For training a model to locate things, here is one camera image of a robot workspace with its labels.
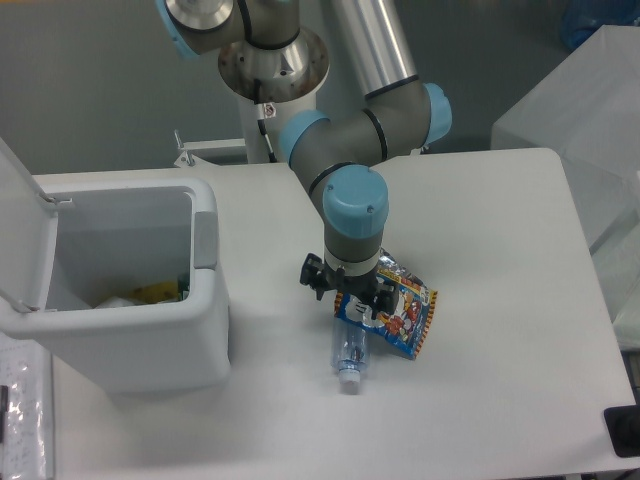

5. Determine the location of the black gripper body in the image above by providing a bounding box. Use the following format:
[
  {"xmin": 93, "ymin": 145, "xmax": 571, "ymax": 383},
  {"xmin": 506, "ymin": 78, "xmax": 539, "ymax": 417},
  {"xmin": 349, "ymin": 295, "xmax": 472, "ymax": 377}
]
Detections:
[{"xmin": 323, "ymin": 262, "xmax": 378, "ymax": 303}]

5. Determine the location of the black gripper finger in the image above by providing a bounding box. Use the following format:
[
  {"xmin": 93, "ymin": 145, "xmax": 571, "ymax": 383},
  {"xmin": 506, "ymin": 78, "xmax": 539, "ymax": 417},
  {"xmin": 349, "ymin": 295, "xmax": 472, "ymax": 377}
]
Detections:
[
  {"xmin": 370, "ymin": 282, "xmax": 400, "ymax": 320},
  {"xmin": 299, "ymin": 253, "xmax": 328, "ymax": 300}
]

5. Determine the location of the blue snack bag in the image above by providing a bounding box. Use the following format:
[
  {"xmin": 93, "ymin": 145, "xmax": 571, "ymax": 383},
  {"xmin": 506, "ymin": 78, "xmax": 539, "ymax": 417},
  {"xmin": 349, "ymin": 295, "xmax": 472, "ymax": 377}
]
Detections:
[{"xmin": 334, "ymin": 249, "xmax": 438, "ymax": 360}]

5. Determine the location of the clear plastic bottle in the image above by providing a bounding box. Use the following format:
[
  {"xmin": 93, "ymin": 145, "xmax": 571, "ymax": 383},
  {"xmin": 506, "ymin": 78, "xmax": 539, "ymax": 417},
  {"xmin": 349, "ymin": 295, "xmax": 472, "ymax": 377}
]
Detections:
[{"xmin": 330, "ymin": 318, "xmax": 370, "ymax": 395}]

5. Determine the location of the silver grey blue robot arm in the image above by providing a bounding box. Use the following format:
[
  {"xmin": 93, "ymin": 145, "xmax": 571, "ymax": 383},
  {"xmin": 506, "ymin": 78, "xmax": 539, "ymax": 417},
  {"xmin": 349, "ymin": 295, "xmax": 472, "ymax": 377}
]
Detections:
[{"xmin": 156, "ymin": 1, "xmax": 451, "ymax": 314}]

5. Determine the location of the white trash can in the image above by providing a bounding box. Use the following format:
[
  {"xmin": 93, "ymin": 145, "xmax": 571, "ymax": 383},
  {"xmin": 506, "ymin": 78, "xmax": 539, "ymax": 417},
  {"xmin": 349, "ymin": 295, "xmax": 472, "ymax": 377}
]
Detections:
[{"xmin": 1, "ymin": 146, "xmax": 230, "ymax": 393}]

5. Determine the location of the black device at table edge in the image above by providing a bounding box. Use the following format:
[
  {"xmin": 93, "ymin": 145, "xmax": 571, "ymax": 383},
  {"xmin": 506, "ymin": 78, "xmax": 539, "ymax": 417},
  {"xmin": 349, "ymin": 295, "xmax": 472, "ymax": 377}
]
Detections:
[{"xmin": 604, "ymin": 405, "xmax": 639, "ymax": 458}]

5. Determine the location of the clipboard with paper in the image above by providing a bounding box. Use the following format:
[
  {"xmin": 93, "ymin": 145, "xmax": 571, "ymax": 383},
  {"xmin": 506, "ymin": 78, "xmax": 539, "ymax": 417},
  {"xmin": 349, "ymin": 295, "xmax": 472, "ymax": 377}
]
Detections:
[{"xmin": 1, "ymin": 335, "xmax": 55, "ymax": 479}]

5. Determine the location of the blue water jug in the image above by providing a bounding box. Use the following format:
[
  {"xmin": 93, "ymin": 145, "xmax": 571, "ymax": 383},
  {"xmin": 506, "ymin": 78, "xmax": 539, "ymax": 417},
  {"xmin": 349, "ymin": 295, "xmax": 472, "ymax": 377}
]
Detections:
[{"xmin": 559, "ymin": 0, "xmax": 639, "ymax": 51}]

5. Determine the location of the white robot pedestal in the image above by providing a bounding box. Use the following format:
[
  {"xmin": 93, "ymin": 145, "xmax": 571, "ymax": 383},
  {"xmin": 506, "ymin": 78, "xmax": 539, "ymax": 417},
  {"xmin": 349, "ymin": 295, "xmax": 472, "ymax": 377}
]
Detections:
[{"xmin": 174, "ymin": 90, "xmax": 318, "ymax": 168}]

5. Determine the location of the black cable on pedestal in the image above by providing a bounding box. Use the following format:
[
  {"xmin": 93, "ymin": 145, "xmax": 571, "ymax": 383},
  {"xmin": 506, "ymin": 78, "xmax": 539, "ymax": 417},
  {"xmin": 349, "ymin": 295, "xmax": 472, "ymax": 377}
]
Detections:
[{"xmin": 252, "ymin": 79, "xmax": 279, "ymax": 164}]

